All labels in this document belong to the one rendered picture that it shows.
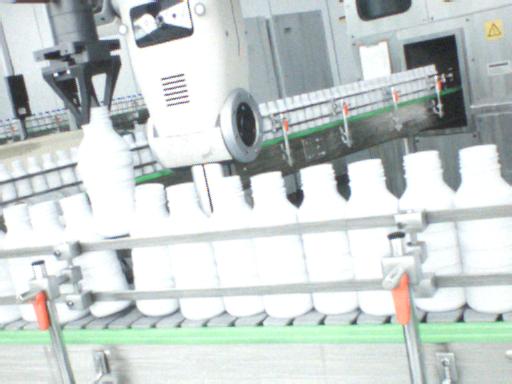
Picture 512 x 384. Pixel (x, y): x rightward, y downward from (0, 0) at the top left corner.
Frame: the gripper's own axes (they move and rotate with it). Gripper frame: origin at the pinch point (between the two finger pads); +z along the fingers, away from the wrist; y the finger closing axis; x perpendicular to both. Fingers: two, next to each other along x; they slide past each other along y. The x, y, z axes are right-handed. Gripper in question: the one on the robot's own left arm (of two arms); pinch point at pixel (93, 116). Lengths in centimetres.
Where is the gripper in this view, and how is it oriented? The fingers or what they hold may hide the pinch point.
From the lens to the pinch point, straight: 96.8
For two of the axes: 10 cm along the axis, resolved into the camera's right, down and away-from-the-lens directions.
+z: 1.9, 9.6, 2.0
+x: -8.8, 0.7, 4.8
